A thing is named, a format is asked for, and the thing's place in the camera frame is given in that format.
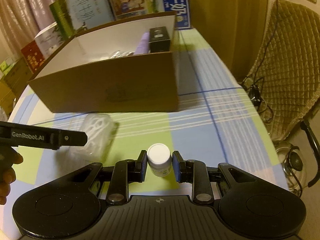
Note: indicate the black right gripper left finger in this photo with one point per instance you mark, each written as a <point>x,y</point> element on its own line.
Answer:
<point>122,174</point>

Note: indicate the black product box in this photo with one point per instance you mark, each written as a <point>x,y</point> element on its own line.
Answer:
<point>159,40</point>

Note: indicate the left hand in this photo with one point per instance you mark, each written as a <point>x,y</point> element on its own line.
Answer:
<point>8,176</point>

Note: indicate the cardboard boxes on floor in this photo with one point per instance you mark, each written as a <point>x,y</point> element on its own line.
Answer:
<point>13,83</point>

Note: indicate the green blue pure milk carton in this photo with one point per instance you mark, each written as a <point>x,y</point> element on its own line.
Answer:
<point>74,16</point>

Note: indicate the white pill bottle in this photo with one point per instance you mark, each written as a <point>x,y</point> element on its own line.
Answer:
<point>159,159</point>

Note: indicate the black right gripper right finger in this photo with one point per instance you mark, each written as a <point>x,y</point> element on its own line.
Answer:
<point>195,173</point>

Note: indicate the red gift box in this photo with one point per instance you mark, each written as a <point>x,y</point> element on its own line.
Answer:
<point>33,56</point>

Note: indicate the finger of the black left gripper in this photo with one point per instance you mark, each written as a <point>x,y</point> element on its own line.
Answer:
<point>72,138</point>

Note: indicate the curtain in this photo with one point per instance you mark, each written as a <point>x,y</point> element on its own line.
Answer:
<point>22,20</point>

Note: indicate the white humidifier box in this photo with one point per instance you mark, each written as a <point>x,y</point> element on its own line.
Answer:
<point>49,39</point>

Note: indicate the brown cardboard box white inside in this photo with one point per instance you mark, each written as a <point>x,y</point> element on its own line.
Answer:
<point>97,70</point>

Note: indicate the checkered bed sheet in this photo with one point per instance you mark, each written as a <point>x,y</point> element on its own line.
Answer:
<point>215,123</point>

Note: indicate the purple cream tube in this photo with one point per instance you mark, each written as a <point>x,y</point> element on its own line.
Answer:
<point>143,46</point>

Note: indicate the clear box of floss picks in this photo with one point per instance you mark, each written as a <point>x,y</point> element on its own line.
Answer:
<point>100,130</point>

